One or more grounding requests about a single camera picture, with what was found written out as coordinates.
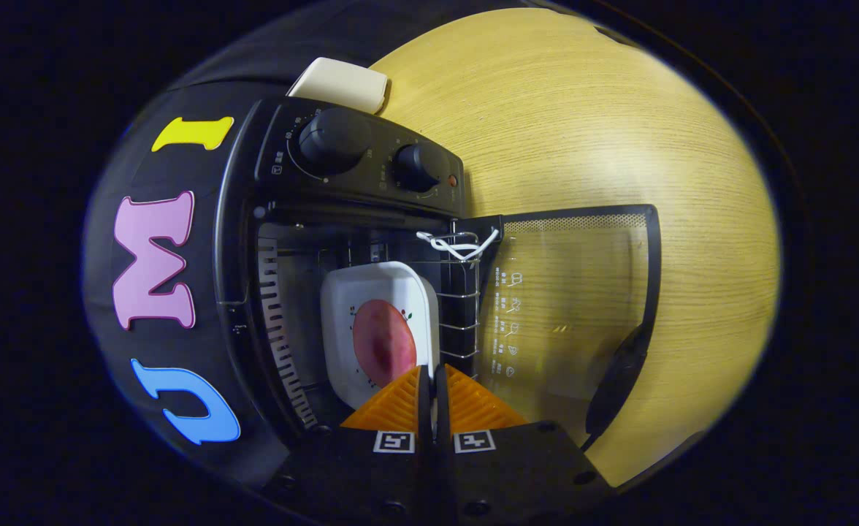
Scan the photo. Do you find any wire oven rack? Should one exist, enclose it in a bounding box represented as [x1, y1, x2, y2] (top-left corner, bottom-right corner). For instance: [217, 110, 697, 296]
[429, 232, 484, 381]

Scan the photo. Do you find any black toaster oven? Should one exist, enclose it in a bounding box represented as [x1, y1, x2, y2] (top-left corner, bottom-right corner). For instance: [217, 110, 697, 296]
[214, 95, 663, 468]

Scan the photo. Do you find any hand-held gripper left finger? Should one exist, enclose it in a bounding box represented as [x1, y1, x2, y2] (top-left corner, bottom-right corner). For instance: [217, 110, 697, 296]
[263, 365, 435, 524]

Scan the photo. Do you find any white square plate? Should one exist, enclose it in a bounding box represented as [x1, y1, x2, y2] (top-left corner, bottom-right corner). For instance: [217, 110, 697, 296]
[319, 260, 442, 411]

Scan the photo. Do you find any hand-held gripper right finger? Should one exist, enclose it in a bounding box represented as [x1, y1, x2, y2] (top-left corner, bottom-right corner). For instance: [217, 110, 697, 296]
[435, 362, 614, 521]

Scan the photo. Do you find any white cord tie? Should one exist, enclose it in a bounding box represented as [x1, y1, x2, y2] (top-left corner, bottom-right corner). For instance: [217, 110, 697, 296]
[416, 227, 501, 263]

